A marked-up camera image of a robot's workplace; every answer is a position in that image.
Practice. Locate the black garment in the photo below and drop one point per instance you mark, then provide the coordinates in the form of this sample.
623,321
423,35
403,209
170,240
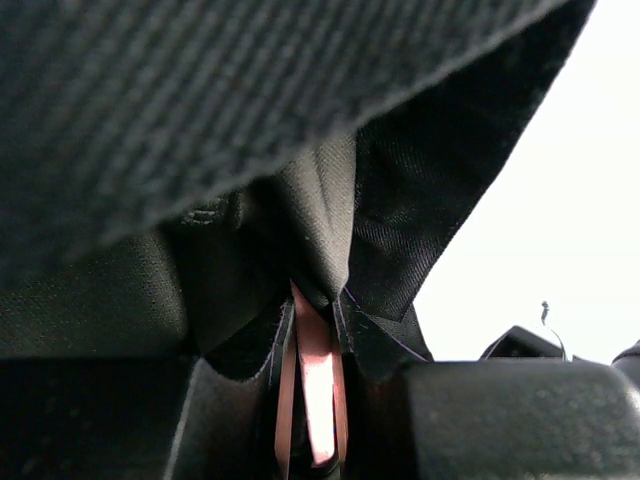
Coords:
169,168

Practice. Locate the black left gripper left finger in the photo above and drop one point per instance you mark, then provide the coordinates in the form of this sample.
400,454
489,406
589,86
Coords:
177,417

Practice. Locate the pink hanger with black garment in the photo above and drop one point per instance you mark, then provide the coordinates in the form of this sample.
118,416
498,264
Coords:
312,359

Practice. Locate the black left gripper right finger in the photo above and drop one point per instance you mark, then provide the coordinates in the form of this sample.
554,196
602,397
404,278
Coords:
494,419

